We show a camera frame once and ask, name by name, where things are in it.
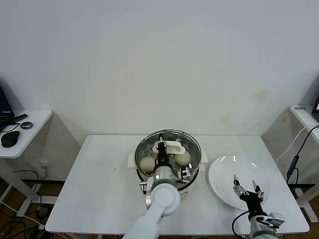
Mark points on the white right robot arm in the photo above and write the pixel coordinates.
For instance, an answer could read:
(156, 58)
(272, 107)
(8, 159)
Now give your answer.
(261, 229)

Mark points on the white side table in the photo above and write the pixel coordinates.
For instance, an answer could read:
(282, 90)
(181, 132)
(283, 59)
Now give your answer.
(35, 134)

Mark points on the black bar remote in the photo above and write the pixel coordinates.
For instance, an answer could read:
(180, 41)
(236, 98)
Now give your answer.
(20, 117)

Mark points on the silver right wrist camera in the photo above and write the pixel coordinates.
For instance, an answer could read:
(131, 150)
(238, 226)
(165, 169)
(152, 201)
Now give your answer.
(276, 218)

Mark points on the steel steamer basket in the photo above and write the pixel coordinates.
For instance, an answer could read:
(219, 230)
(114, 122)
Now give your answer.
(140, 176)

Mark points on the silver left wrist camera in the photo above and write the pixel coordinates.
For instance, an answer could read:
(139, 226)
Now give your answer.
(184, 175)

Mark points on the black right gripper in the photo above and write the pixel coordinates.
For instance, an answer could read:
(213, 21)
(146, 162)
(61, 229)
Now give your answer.
(254, 204)

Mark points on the steel steamer pot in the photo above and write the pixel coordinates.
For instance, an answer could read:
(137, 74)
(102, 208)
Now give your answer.
(131, 163)

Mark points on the dark monitor on desk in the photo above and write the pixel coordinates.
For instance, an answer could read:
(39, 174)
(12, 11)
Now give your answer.
(316, 109)

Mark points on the white steamed baozi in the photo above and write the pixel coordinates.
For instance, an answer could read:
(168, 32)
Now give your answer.
(145, 165)
(184, 159)

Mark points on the white wall socket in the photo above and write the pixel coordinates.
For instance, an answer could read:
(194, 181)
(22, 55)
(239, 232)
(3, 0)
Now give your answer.
(44, 165)

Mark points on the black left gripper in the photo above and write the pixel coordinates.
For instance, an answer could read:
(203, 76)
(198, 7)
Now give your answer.
(162, 156)

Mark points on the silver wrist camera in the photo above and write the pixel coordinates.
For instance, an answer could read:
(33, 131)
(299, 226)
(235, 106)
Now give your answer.
(276, 218)
(184, 175)

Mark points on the white round plate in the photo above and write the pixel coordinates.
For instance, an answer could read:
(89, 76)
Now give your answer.
(224, 179)

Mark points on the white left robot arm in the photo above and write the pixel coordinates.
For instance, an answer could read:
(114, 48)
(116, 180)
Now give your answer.
(164, 199)

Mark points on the white desk with label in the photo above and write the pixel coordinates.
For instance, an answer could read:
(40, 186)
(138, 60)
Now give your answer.
(302, 117)

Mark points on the black computer mouse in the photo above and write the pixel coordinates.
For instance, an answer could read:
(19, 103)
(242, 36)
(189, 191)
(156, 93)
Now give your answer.
(10, 139)

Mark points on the black laptop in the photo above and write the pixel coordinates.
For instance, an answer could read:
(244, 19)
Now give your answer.
(3, 104)

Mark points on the round black puck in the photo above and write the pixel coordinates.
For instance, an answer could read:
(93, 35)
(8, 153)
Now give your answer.
(26, 125)

